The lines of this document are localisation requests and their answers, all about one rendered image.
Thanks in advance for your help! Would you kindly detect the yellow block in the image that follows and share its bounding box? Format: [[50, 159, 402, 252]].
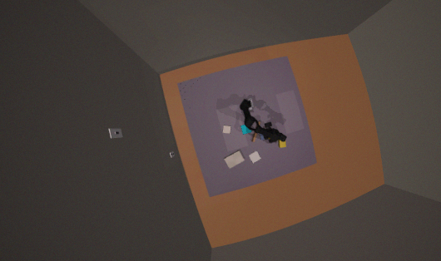
[[278, 140, 286, 148]]

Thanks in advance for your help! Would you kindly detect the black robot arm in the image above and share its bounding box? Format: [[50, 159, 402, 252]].
[[240, 99, 287, 142]]

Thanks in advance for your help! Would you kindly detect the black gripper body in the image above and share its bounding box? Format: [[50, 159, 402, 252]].
[[265, 122, 274, 143]]

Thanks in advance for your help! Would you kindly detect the white flat square pad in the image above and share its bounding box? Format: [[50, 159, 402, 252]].
[[248, 151, 261, 163]]

